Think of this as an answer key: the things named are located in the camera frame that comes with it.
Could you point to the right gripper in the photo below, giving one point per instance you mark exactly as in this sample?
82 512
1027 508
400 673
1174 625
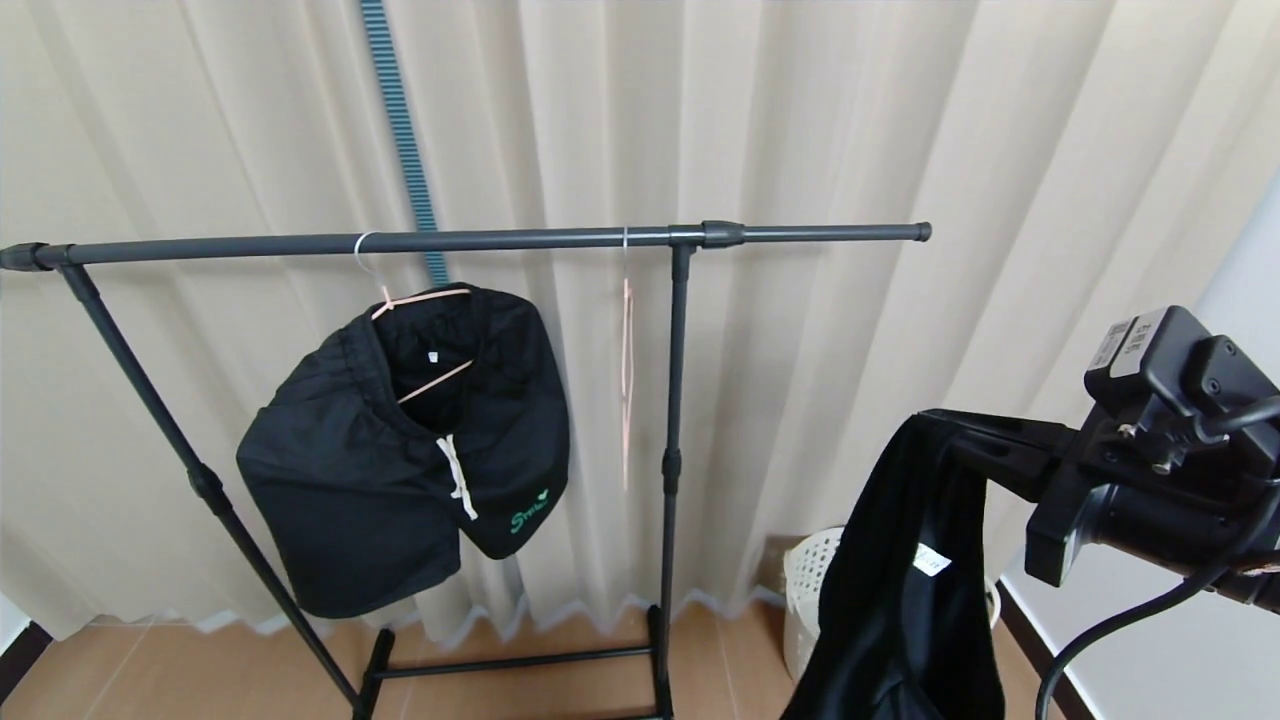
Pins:
1150 520

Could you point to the black garment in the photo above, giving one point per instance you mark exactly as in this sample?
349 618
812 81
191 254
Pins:
900 620

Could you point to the pink clothes hanger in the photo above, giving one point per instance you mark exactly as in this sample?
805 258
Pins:
436 381
627 350

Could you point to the black shorts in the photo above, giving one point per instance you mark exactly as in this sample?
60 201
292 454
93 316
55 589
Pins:
350 500

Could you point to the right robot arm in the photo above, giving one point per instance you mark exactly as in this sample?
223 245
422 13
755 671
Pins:
1260 585

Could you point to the white laundry basket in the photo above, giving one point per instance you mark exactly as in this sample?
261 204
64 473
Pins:
805 590

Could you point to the black clothes rack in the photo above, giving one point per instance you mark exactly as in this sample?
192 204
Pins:
500 240

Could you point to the beige curtain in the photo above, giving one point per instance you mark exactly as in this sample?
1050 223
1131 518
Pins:
800 120

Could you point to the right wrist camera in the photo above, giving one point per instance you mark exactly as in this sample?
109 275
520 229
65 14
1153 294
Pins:
1170 360

